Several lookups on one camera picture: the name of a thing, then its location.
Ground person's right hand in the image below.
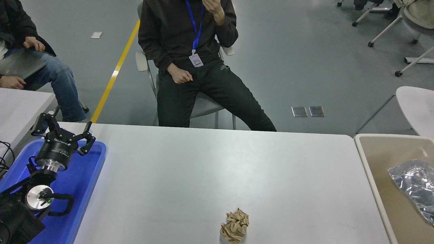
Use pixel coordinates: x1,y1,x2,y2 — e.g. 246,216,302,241
0,75,26,90
167,63,194,84

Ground black cable bundle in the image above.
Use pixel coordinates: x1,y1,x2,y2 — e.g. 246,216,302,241
0,141,16,178

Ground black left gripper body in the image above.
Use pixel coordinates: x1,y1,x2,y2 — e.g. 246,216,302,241
35,130,79,169

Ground crumpled tan paper ball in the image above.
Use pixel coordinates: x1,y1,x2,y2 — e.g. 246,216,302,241
220,208,250,244

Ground blue lanyard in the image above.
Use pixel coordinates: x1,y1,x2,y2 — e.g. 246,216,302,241
185,0,205,55

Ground white chair legs with wheel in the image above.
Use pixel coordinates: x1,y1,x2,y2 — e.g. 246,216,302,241
395,46,434,78

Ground white chair base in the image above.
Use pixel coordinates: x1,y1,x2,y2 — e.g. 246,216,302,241
337,0,390,27

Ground white round-seat chair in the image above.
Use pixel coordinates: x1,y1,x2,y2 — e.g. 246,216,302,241
355,86,434,139

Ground large pale plastic bin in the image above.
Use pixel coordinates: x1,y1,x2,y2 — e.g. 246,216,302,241
354,134,434,244

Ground white side table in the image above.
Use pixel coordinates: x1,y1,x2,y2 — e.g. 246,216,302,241
0,87,56,156

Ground white badge card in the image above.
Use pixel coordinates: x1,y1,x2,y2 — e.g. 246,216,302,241
189,50,204,68

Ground blue plastic tray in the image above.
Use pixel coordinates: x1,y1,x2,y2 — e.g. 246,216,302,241
0,138,107,244

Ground silver foil tray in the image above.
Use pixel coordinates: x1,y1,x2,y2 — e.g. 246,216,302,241
388,159,434,227

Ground white chair beige seat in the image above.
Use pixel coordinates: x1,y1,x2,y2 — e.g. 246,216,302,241
368,0,434,48

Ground white grey office chair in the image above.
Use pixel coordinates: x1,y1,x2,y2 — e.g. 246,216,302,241
136,2,237,130

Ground person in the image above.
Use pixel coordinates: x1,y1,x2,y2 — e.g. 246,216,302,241
0,0,87,122
138,0,277,132

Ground grey wheeled chair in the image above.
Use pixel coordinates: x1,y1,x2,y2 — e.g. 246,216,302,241
51,98,90,117

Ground person's left hand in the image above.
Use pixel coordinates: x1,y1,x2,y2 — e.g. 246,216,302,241
23,36,45,53
203,0,226,26

